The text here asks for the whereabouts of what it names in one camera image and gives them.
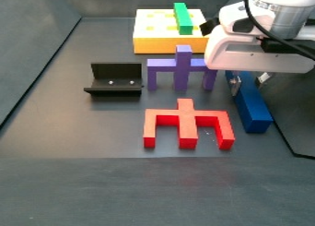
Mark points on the yellow slotted board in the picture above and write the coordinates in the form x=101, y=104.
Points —
x=156, y=35

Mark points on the purple m-shaped block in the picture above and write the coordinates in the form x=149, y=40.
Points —
x=181, y=65

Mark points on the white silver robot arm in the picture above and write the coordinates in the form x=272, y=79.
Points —
x=263, y=36

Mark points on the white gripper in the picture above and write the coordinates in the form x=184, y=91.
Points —
x=235, y=51

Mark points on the black angle bracket holder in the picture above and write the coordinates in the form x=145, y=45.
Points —
x=116, y=79

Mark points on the blue rectangular block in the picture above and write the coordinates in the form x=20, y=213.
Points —
x=249, y=103

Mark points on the red m-shaped block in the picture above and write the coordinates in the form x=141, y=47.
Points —
x=188, y=119

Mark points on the green rectangular block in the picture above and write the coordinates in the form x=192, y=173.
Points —
x=183, y=19

